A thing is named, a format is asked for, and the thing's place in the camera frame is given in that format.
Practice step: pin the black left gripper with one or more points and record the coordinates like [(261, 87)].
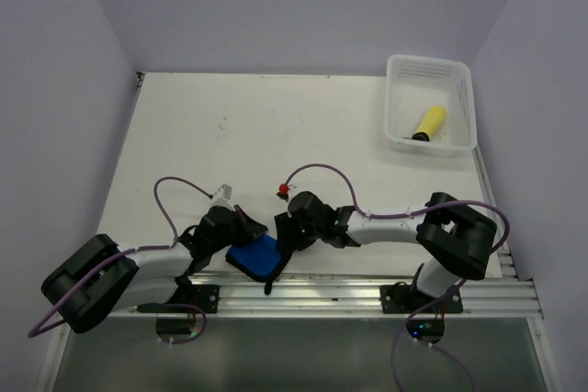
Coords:
[(249, 227)]

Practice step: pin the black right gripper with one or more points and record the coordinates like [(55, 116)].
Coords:
[(285, 224)]

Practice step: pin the blue towel dark trim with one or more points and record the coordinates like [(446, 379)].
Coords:
[(261, 260)]

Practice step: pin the yellow towel black trim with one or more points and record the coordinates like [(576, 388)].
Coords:
[(431, 122)]

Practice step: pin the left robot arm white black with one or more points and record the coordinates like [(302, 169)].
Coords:
[(101, 276)]

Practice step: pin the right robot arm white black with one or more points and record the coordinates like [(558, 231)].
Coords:
[(458, 237)]

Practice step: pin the white plastic basket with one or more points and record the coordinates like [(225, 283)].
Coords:
[(413, 85)]

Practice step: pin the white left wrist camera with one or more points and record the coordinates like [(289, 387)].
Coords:
[(221, 197)]

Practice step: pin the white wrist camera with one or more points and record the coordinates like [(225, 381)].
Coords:
[(221, 197), (286, 191)]

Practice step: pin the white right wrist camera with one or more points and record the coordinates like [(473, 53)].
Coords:
[(286, 191)]

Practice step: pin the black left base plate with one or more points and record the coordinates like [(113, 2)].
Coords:
[(205, 297)]

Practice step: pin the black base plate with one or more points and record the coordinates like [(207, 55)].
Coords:
[(402, 298), (205, 297)]

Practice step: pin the aluminium mounting rail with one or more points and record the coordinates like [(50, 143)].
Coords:
[(313, 296)]

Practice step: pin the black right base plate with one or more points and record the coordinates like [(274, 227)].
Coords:
[(402, 298)]

